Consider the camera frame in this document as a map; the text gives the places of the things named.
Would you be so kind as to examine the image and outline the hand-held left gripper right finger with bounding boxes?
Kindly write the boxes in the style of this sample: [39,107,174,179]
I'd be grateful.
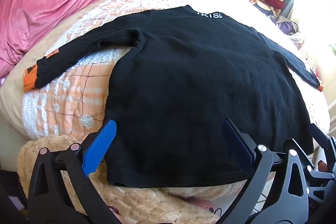
[218,118,312,224]

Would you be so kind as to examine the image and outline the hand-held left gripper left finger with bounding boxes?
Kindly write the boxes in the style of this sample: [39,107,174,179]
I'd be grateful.
[28,119,121,224]

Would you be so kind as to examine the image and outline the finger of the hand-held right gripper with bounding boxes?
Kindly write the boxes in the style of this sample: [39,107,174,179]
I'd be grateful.
[307,161,336,215]
[308,123,336,160]

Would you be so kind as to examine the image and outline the black long-sleeve shirt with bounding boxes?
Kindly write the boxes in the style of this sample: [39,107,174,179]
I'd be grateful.
[35,5,324,189]

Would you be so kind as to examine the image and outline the orange checked tufted quilt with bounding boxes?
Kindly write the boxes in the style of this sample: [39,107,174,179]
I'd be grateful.
[0,0,331,142]

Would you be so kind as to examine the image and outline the pink slipper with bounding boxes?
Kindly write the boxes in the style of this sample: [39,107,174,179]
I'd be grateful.
[189,198,216,214]

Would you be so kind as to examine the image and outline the beige plush blanket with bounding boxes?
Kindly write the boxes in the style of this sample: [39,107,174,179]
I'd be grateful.
[17,135,250,224]

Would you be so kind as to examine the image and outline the black flat panel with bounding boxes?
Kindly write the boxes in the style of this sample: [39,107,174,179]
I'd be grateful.
[281,0,295,20]

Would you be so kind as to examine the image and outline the pink blanket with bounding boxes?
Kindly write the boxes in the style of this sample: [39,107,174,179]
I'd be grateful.
[0,0,118,80]

